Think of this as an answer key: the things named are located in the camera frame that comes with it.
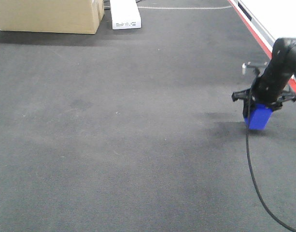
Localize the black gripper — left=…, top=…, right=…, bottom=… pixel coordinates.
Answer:
left=231, top=88, right=296, bottom=116

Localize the blue block with knob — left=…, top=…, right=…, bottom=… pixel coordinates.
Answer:
left=243, top=103, right=272, bottom=130

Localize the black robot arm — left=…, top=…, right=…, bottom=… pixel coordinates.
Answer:
left=232, top=38, right=296, bottom=117

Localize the long white carton box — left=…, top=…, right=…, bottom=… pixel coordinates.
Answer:
left=110, top=0, right=141, bottom=30

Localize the large cardboard box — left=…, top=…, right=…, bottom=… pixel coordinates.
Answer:
left=0, top=0, right=104, bottom=34

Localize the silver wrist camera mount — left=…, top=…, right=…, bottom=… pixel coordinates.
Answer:
left=241, top=61, right=268, bottom=75

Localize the white wall panel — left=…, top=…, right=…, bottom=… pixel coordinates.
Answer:
left=231, top=0, right=296, bottom=84

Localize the black cable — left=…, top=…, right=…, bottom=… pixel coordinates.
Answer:
left=241, top=83, right=296, bottom=232

